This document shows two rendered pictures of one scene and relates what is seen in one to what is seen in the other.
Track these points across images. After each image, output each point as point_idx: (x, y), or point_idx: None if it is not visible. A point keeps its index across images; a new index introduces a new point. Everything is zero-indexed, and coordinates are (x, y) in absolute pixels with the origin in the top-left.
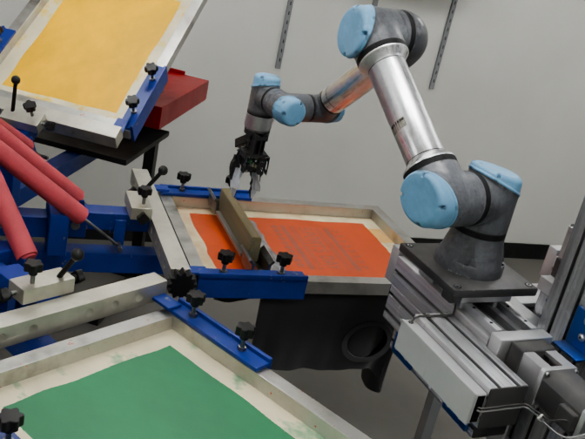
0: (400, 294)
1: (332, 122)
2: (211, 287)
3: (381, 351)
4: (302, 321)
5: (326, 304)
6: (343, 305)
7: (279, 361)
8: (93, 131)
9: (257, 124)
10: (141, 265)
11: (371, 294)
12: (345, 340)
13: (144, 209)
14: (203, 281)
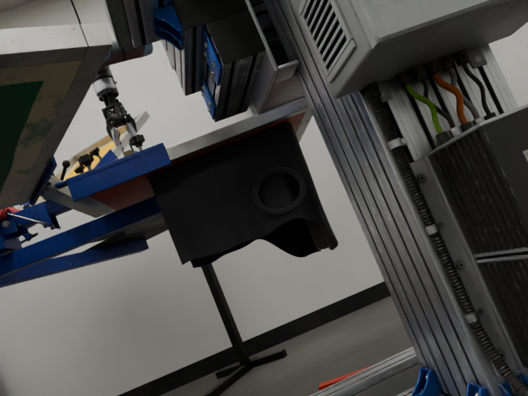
0: (172, 58)
1: (147, 50)
2: (82, 186)
3: (299, 193)
4: (204, 198)
5: (215, 173)
6: (232, 167)
7: (209, 246)
8: None
9: (98, 85)
10: (77, 236)
11: (234, 135)
12: (255, 197)
13: None
14: (72, 185)
